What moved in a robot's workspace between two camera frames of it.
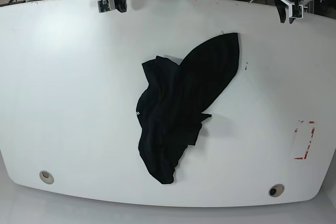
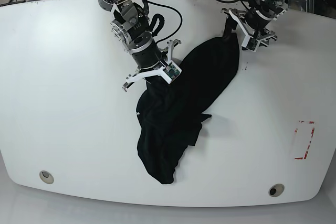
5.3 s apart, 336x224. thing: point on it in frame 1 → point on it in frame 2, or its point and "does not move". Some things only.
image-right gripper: x=296 y=4 → x=253 y=23
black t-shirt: x=170 y=110 does not move
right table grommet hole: x=276 y=190 does not move
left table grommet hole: x=46 y=177 does not move
